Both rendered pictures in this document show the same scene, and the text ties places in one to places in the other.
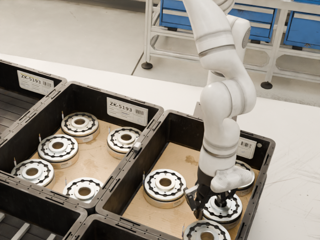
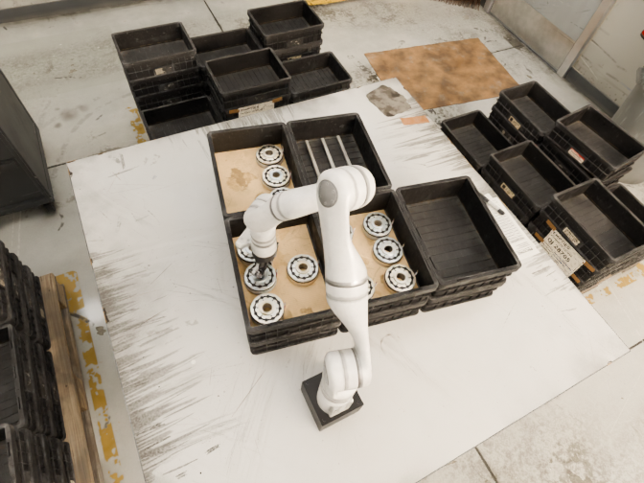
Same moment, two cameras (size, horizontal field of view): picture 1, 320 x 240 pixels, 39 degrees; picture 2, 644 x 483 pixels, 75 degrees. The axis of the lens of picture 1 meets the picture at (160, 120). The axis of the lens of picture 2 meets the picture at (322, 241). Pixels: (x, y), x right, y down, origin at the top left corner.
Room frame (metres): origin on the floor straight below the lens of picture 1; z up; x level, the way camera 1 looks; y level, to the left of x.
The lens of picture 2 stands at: (1.27, -0.45, 2.06)
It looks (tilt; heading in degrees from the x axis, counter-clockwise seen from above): 57 degrees down; 135
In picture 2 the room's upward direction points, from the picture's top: 9 degrees clockwise
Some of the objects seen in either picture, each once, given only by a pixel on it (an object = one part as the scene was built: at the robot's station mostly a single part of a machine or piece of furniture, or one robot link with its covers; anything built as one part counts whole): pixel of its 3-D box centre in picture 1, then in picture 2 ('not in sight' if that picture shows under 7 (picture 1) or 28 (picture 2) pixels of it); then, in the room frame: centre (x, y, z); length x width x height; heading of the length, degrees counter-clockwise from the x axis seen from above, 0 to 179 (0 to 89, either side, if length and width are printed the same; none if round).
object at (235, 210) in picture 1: (220, 204); (260, 276); (0.72, -0.15, 0.86); 0.10 x 0.10 x 0.01
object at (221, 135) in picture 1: (220, 117); (264, 218); (0.70, -0.12, 1.12); 0.09 x 0.07 x 0.15; 116
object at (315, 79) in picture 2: not in sight; (310, 95); (-0.44, 0.93, 0.31); 0.40 x 0.30 x 0.34; 79
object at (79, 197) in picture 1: (84, 192); not in sight; (0.72, 0.16, 0.86); 0.05 x 0.05 x 0.01
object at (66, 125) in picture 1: (79, 123); (400, 278); (0.98, 0.22, 0.86); 0.10 x 0.10 x 0.01
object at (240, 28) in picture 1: (229, 46); (342, 374); (1.14, -0.18, 1.05); 0.09 x 0.09 x 0.17; 63
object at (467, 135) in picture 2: not in sight; (472, 149); (0.44, 1.53, 0.26); 0.40 x 0.30 x 0.23; 170
